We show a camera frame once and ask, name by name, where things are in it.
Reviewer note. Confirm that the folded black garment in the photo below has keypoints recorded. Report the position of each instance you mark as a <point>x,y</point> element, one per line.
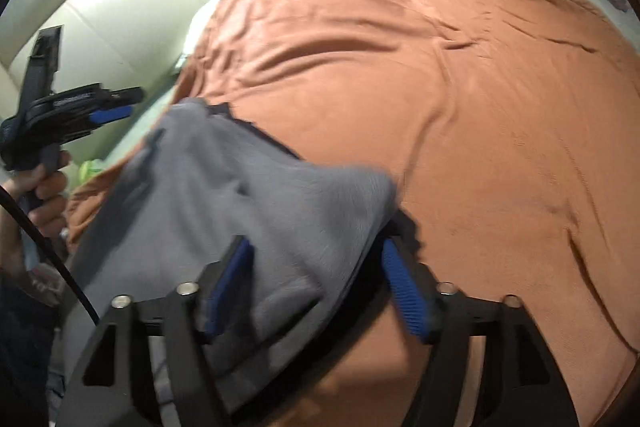
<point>260,134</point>

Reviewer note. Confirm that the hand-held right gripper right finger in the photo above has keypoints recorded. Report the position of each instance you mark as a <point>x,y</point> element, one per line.
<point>405,292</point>

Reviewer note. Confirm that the person's left forearm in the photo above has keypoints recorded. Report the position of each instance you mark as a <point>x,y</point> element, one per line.
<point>20,357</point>

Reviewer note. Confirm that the grey t-shirt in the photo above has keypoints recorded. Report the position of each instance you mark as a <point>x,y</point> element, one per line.
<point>225,197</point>

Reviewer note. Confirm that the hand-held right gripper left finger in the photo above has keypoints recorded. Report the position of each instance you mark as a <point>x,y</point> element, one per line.
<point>230,287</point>

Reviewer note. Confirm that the orange blanket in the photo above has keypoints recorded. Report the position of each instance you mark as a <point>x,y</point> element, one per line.
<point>450,107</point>

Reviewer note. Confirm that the person's left hand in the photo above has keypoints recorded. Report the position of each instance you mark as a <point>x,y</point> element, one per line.
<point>47,217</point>

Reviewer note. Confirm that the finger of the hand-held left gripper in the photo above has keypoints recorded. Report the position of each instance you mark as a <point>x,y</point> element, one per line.
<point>125,95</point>
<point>112,114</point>

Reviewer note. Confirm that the green object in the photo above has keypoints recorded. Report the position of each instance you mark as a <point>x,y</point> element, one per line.
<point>92,172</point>

